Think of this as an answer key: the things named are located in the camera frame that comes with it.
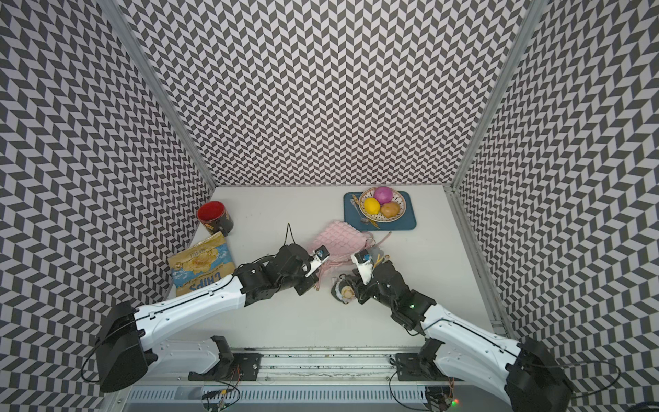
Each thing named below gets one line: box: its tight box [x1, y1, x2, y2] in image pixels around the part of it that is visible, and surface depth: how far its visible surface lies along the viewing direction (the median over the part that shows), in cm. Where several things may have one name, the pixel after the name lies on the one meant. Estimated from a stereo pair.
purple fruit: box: [373, 186, 393, 206], surface depth 110 cm
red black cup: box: [197, 200, 235, 237], surface depth 98 cm
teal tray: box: [343, 190, 417, 232], surface depth 109 cm
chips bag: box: [167, 231, 236, 297], surface depth 93 cm
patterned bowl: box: [358, 187, 407, 224], surface depth 110 cm
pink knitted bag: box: [308, 220, 393, 291], surface depth 96 cm
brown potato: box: [380, 201, 401, 219], surface depth 107 cm
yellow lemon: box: [363, 197, 381, 215], surface depth 108 cm
